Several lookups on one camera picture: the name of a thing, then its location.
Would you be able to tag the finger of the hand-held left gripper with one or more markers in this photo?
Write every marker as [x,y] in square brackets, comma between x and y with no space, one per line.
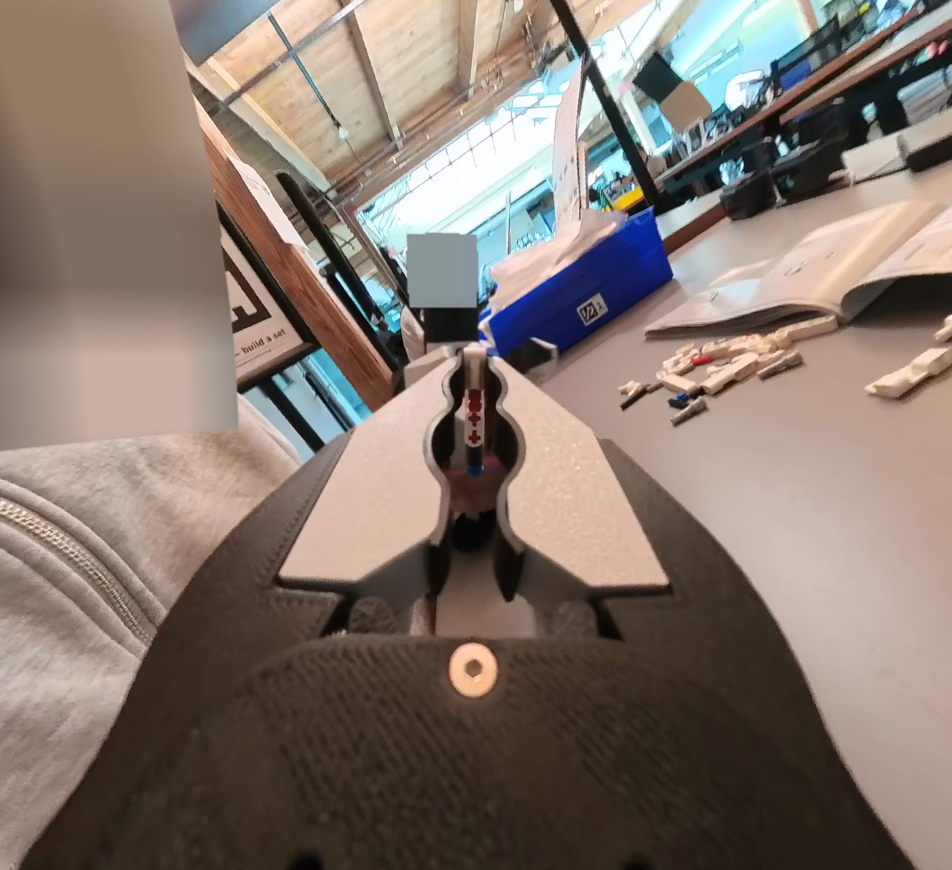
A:
[539,357]
[416,375]

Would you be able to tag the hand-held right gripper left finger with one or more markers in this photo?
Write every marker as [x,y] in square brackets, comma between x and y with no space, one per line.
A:
[357,513]

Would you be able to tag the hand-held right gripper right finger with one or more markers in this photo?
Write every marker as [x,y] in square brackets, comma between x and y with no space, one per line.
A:
[587,513]

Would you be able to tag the white lego beam assembly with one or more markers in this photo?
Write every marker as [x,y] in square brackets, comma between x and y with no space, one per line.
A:
[474,424]

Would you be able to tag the pile of small lego pieces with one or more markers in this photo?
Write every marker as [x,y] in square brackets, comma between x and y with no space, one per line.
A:
[729,364]

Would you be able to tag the long white lego beam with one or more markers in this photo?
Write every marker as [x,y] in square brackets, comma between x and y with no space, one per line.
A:
[907,375]

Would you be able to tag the short white lego piece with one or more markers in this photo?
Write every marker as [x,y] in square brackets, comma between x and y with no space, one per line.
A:
[944,329]

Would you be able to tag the person's left hand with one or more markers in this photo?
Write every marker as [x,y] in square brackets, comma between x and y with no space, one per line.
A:
[468,491]

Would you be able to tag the blue plastic bin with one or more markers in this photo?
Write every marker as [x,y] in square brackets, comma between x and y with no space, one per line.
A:
[595,275]

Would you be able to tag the white crumpled bags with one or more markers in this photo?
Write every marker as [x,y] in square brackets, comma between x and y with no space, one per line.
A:
[550,253]

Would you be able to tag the framed black white marker sign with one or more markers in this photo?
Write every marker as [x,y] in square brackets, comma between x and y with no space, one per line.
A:
[260,305]

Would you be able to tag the black curved tube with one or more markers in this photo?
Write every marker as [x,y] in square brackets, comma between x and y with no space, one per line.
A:
[312,215]

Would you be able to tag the tall printed paper sheet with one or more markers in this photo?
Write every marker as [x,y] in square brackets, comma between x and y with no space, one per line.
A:
[571,141]

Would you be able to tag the white paper notice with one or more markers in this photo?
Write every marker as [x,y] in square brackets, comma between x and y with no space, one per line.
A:
[260,193]

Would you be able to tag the black case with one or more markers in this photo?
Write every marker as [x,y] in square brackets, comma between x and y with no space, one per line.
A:
[811,171]
[751,197]

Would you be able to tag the open instruction booklet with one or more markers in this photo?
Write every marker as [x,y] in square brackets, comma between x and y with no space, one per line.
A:
[818,275]

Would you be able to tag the black slanted pole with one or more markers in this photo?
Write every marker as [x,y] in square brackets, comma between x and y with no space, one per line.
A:
[587,67]

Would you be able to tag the pale flat box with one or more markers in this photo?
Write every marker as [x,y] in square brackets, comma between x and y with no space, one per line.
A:
[870,156]

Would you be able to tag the long wooden workbench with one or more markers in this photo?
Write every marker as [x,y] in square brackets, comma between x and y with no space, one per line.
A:
[855,74]

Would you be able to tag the wooden post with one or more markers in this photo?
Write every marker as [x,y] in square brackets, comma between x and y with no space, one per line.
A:
[327,305]

